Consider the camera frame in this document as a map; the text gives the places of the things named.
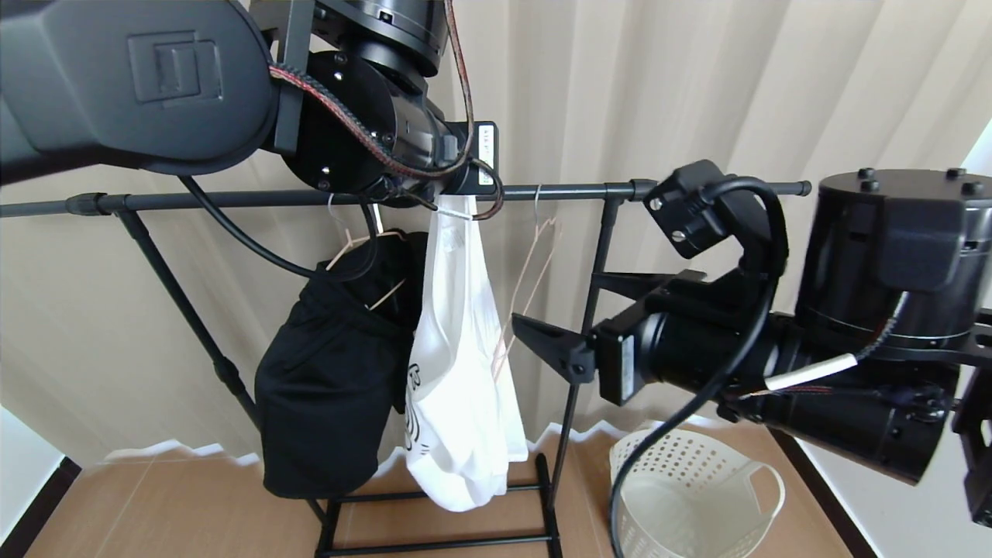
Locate black clothes rack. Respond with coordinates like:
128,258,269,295
0,180,812,558

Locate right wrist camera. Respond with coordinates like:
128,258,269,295
643,160,790,280

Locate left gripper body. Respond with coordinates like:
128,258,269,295
283,50,501,204

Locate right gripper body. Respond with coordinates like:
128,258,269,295
595,267,962,485

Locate black shorts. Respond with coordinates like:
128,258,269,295
254,231,431,501

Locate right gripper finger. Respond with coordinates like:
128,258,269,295
591,270,708,300
511,312,598,385

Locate pink clothes hanger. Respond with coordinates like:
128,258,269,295
325,194,408,311
492,184,563,382

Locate beige curtain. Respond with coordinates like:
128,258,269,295
0,0,992,466

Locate white laundry basket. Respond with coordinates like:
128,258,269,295
608,422,786,558

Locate white garment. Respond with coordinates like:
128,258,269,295
405,194,529,512

